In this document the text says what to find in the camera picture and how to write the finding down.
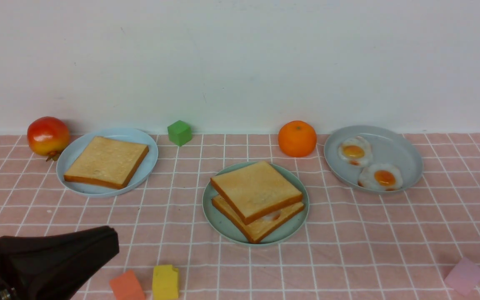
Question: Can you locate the fried egg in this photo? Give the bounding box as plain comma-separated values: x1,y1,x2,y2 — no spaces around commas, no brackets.
357,163,403,191
337,135,373,168
261,210,281,222

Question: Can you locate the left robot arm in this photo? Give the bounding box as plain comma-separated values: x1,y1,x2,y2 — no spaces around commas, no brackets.
0,226,120,300

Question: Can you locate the orange fruit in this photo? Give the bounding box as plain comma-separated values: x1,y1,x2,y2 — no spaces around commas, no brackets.
277,121,318,158

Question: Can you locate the green cube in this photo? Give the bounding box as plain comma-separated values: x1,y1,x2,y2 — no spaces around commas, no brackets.
167,120,193,147

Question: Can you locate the teal centre plate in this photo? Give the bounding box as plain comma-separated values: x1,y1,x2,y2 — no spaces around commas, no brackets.
202,162,309,247

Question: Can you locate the grey egg plate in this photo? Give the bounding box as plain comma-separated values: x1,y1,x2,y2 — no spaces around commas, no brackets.
324,125,424,195

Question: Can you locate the yellow block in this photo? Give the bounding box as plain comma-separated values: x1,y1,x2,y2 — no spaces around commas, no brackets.
152,265,180,300

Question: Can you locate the light blue bread plate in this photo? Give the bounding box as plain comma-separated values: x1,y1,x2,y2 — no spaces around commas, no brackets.
56,128,159,198

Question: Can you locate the orange block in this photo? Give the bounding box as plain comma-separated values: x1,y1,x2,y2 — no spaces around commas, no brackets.
109,270,145,300

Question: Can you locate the red yellow pomegranate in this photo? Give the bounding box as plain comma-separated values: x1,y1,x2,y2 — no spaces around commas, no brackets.
27,116,70,161

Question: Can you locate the pink block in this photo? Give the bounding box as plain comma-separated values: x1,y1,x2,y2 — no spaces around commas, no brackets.
444,257,480,296

